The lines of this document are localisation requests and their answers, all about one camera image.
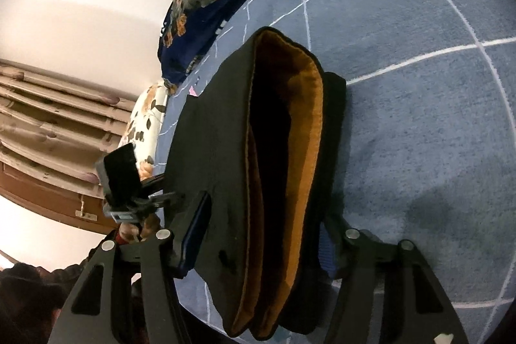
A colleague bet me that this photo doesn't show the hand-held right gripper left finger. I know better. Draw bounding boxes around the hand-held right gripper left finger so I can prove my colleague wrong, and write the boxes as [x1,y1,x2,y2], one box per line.
[48,193,212,344]

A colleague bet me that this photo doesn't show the white floral pillow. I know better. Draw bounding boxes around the white floral pillow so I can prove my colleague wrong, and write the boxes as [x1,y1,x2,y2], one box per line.
[118,80,169,181]

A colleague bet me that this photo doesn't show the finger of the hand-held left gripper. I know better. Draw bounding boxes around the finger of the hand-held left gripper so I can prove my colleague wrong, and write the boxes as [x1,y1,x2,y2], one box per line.
[140,172,170,192]
[139,190,187,210]

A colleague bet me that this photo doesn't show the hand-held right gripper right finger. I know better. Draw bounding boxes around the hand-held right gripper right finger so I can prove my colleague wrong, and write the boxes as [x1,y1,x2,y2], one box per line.
[318,217,470,344]

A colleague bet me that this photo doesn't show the black pants with orange lining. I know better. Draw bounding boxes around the black pants with orange lining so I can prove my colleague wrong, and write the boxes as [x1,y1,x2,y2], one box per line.
[165,26,347,340]

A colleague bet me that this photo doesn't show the blue blanket with white lines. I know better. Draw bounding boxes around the blue blanket with white lines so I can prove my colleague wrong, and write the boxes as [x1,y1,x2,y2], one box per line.
[155,0,516,344]

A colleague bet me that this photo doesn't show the brown wooden furniture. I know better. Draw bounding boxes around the brown wooden furniture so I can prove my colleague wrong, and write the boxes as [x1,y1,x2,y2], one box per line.
[0,161,122,236]

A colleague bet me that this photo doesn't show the person's left hand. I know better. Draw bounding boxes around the person's left hand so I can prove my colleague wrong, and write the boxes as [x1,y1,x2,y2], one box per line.
[117,213,162,244]

